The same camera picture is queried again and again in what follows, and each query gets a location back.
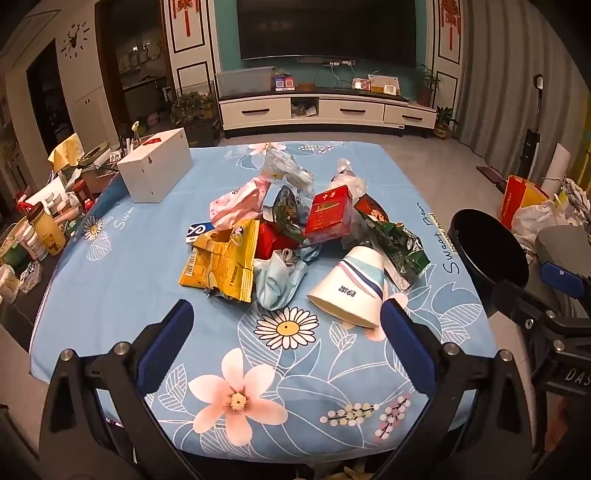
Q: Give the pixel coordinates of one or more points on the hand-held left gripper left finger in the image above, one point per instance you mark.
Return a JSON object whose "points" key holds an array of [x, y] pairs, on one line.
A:
{"points": [[171, 344]]}

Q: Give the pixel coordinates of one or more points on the bushy potted plant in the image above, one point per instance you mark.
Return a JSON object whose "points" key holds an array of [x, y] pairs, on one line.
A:
{"points": [[191, 106]]}

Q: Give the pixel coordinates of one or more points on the white box with red label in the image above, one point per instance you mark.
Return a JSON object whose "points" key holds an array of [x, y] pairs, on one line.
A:
{"points": [[154, 166]]}

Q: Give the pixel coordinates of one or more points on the blue face mask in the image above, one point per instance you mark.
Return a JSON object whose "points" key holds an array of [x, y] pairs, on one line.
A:
{"points": [[277, 281]]}

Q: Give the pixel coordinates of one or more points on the small potted plant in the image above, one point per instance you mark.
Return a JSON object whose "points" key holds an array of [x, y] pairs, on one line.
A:
{"points": [[444, 123]]}

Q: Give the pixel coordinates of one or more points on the black trash bin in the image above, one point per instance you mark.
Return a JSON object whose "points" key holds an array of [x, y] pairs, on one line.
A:
{"points": [[485, 244]]}

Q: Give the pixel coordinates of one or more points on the white striped paper cup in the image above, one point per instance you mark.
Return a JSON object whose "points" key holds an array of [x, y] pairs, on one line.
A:
{"points": [[351, 290]]}

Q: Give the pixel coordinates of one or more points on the large black television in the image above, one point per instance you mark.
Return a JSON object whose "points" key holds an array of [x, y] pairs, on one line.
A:
{"points": [[323, 27]]}

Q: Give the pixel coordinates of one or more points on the glass fish tank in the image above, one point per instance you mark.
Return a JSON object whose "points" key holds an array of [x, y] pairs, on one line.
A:
{"points": [[244, 82]]}

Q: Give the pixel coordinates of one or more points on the red packet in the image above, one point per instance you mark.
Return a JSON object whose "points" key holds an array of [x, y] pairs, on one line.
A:
{"points": [[274, 240]]}

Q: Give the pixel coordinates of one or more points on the red can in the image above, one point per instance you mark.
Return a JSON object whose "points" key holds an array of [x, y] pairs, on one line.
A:
{"points": [[83, 196]]}

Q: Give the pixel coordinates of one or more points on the yellow jar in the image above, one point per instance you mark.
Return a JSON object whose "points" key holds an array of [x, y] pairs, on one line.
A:
{"points": [[48, 233]]}

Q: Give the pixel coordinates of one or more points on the grey sofa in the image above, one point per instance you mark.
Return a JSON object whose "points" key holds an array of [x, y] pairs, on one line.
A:
{"points": [[561, 244]]}

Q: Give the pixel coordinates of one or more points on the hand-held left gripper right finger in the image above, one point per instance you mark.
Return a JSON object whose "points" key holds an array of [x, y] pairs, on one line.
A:
{"points": [[408, 348]]}

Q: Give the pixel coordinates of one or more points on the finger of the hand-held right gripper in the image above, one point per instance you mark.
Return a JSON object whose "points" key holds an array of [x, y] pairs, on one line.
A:
{"points": [[510, 297], [561, 276]]}

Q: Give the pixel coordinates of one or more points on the brown floor mat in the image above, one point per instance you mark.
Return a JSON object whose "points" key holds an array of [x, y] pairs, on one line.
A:
{"points": [[490, 174]]}

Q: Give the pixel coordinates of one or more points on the person's right forearm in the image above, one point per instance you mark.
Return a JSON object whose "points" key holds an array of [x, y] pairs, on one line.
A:
{"points": [[556, 424]]}

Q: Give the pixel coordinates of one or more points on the white plastic bag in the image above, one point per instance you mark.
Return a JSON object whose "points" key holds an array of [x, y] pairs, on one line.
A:
{"points": [[286, 168]]}

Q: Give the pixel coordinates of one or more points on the red gift pack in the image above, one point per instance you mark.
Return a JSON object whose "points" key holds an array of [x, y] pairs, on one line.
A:
{"points": [[361, 85]]}

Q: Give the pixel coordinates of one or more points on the crumpled newspaper bundle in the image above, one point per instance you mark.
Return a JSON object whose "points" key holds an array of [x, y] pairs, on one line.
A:
{"points": [[577, 196]]}

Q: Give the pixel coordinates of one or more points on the black deer wall clock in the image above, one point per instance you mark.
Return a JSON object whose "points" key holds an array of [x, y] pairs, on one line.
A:
{"points": [[75, 40]]}

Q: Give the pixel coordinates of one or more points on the yellow cloth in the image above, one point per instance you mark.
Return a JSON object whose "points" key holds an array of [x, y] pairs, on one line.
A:
{"points": [[64, 152]]}

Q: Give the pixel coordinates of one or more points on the red cigarette box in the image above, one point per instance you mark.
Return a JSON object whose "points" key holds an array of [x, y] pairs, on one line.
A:
{"points": [[328, 214]]}

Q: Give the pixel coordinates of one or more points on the yellow snack packet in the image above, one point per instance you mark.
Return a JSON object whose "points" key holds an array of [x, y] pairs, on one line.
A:
{"points": [[221, 265]]}

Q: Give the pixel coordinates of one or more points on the grey curtain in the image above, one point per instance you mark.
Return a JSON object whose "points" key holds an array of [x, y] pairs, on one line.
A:
{"points": [[508, 69]]}

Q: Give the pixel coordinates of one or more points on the green snack packet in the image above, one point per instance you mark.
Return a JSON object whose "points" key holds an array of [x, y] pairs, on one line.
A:
{"points": [[401, 251]]}

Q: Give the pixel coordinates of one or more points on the pink plastic bag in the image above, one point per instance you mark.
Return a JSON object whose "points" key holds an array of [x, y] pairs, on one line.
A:
{"points": [[235, 203]]}

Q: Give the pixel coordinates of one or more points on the tall potted plant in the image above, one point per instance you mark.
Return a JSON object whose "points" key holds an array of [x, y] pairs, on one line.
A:
{"points": [[427, 87]]}

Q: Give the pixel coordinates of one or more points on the white and yellow gift box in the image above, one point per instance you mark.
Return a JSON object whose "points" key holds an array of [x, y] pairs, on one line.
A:
{"points": [[383, 83]]}

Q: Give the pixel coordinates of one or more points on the blue and white packet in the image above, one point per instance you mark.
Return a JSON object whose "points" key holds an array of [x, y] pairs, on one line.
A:
{"points": [[197, 233]]}

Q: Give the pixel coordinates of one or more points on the dark snack packet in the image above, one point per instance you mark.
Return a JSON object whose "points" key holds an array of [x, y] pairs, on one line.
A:
{"points": [[286, 210]]}

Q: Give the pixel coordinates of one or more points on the white paper roll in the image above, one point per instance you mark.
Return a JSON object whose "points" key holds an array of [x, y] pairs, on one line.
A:
{"points": [[558, 166]]}

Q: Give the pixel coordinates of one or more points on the red and yellow shopping bag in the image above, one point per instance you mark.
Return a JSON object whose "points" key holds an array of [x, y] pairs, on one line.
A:
{"points": [[517, 198]]}

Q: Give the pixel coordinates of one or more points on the green box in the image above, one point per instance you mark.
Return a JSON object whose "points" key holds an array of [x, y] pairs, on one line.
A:
{"points": [[94, 157]]}

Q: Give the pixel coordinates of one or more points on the red knot wall decoration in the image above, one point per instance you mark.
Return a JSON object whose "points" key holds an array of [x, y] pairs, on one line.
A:
{"points": [[185, 14], [450, 21]]}

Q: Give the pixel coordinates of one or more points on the white television cabinet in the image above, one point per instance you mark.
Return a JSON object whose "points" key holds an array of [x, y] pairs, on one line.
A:
{"points": [[351, 110]]}

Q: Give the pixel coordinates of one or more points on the white plastic sack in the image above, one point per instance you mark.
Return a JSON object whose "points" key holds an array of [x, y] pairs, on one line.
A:
{"points": [[535, 221]]}

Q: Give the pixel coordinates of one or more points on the upright vacuum cleaner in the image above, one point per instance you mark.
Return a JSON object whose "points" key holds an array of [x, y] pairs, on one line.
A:
{"points": [[531, 143]]}

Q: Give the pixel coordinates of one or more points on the blue floral tablecloth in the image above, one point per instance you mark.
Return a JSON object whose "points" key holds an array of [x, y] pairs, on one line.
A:
{"points": [[152, 258]]}

